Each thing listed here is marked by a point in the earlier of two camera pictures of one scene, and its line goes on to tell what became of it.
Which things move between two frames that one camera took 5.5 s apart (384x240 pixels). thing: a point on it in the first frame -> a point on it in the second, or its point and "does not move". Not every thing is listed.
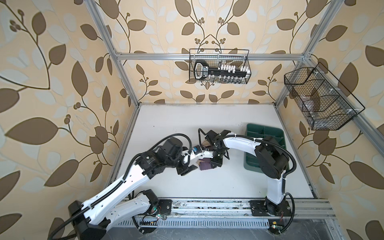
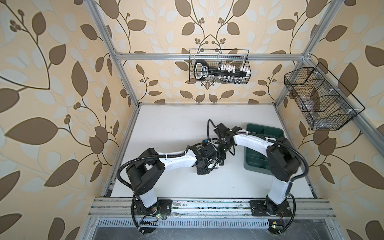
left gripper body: (178, 161) -> (204, 168)
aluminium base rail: (310, 212) does not move
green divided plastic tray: (250, 162) does not move
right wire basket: (325, 103) does not move
